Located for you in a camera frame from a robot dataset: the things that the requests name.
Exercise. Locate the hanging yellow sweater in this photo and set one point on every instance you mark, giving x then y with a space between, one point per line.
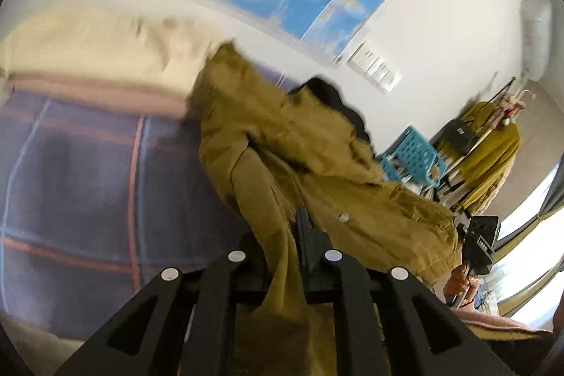
489 155

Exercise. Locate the person's right forearm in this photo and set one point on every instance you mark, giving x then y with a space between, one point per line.
502 323

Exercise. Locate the olive green jacket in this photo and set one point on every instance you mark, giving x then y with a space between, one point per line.
286 138

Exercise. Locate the purple plaid bed sheet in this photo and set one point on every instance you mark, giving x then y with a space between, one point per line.
79 182

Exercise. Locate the cream tote bag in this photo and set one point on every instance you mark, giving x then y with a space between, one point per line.
440 186

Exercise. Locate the white wall socket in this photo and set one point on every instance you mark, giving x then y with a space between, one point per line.
362 58
376 68

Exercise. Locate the teal perforated storage rack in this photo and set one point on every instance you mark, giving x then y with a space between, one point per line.
414 151

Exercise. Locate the pink garment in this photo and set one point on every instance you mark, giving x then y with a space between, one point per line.
110 94

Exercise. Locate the grey curtain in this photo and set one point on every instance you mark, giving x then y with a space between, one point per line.
553 195

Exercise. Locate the black garment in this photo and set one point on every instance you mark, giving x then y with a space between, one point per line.
339 103

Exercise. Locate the person's right hand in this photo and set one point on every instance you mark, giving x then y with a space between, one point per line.
458 288

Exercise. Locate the pink plush toy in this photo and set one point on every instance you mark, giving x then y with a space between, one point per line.
511 109

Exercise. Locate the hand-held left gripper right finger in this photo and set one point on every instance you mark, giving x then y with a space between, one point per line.
308 244

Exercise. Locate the cream garment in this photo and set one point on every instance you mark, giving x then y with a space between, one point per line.
88 41

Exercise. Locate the black handbag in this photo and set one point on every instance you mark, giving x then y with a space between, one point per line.
458 136

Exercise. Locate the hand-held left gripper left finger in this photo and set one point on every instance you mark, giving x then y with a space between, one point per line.
253 270

